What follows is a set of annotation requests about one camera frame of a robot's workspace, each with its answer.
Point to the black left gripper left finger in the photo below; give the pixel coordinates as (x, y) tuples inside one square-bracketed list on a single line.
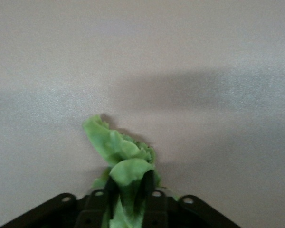
[(95, 209)]

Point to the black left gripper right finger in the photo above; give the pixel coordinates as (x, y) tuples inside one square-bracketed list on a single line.
[(155, 209)]

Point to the green lettuce leaf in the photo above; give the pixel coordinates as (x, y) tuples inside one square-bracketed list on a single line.
[(123, 161)]

